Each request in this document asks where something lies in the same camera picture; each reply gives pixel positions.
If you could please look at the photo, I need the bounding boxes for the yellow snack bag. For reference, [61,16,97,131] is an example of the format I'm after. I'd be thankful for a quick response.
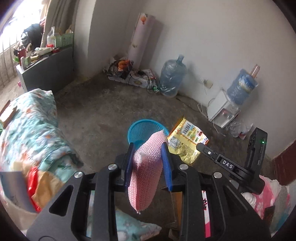
[168,117,209,165]

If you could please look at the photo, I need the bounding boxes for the pink knitted cloth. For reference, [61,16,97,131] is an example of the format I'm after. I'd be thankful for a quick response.
[128,130,168,214]

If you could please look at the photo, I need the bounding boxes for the blue plastic mesh basket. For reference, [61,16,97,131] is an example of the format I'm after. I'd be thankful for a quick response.
[127,119,169,149]

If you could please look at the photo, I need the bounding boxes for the white water dispenser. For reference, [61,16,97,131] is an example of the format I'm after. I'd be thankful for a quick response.
[207,89,240,128]

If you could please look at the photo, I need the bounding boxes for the crumpled white plastic bag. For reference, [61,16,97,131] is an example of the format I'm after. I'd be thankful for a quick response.
[228,121,253,140]

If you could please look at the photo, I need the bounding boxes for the blue jug on dispenser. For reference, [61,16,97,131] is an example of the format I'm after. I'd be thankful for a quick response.
[226,69,258,105]

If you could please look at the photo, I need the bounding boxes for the empty blue water jug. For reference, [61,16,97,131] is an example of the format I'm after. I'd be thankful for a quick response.
[160,55,188,97]

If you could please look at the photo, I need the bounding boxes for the white printed cardboard box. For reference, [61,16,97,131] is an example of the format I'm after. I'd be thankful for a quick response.
[108,69,157,89]

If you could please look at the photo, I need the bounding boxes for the orange black bag pile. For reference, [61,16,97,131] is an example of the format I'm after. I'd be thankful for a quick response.
[107,59,133,79]

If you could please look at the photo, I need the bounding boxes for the floral teal quilt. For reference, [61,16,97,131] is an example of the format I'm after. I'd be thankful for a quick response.
[0,88,84,209]

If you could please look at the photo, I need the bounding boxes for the red plastic bag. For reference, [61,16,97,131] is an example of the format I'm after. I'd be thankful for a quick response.
[27,167,41,213]

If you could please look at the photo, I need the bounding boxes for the rolled pink floral mat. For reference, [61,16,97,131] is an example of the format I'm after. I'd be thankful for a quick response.
[127,13,156,69]

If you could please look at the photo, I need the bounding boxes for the green plastic crate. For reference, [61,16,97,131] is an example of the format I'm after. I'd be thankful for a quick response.
[55,33,74,48]

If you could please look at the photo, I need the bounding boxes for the red thermos bottle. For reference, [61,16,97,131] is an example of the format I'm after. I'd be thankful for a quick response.
[17,45,26,65]

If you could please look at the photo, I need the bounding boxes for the dark bag on cabinet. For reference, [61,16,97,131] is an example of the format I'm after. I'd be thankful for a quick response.
[21,24,44,49]

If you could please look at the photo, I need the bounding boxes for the white wall socket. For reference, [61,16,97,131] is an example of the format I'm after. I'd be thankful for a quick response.
[203,79,213,89]

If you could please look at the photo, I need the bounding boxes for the black cables with charger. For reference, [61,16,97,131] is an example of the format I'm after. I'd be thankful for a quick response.
[137,69,163,95]

